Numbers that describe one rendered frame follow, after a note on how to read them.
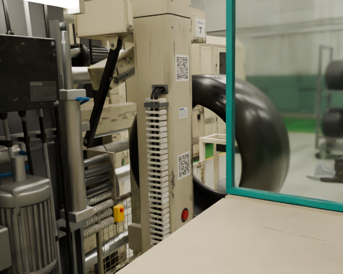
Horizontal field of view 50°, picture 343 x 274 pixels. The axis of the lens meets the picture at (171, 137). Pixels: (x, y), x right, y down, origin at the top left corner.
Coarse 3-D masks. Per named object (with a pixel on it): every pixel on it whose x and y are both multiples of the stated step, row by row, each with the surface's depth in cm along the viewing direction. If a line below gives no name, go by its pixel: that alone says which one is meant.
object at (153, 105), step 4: (152, 84) 106; (156, 84) 105; (160, 84) 104; (164, 84) 104; (152, 88) 106; (156, 88) 105; (160, 88) 104; (164, 88) 104; (152, 92) 103; (156, 92) 103; (160, 92) 105; (164, 92) 104; (168, 92) 104; (152, 96) 103; (156, 96) 102; (144, 104) 103; (148, 104) 102; (152, 104) 102; (156, 104) 101; (160, 104) 100; (164, 104) 102; (168, 104) 104
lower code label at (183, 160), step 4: (188, 152) 114; (180, 156) 110; (184, 156) 112; (188, 156) 114; (180, 160) 110; (184, 160) 112; (188, 160) 114; (180, 164) 110; (184, 164) 112; (188, 164) 114; (180, 168) 110; (184, 168) 112; (188, 168) 115; (180, 172) 111; (184, 172) 112; (188, 172) 115; (180, 176) 111; (184, 176) 113
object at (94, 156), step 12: (84, 156) 150; (96, 156) 140; (108, 156) 144; (84, 168) 151; (96, 168) 138; (108, 168) 143; (96, 180) 139; (108, 180) 147; (96, 192) 138; (108, 192) 145; (96, 204) 153; (108, 204) 144; (96, 216) 141; (108, 216) 150; (96, 228) 139
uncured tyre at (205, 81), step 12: (192, 84) 127; (204, 84) 125; (216, 84) 124; (192, 96) 125; (204, 96) 123; (216, 96) 121; (192, 108) 160; (216, 108) 121; (132, 132) 142; (132, 144) 143; (132, 156) 144; (132, 168) 145; (204, 192) 162; (216, 192) 160; (204, 204) 160
